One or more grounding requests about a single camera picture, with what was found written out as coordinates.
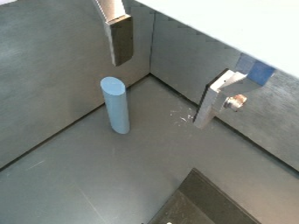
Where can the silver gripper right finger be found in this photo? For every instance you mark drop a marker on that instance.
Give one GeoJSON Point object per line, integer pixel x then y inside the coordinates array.
{"type": "Point", "coordinates": [224, 91]}

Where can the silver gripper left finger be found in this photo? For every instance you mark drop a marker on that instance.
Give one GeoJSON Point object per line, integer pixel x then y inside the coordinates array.
{"type": "Point", "coordinates": [119, 29]}

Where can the light blue oval peg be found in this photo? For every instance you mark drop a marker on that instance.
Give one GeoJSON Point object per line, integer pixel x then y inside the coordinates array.
{"type": "Point", "coordinates": [115, 97]}

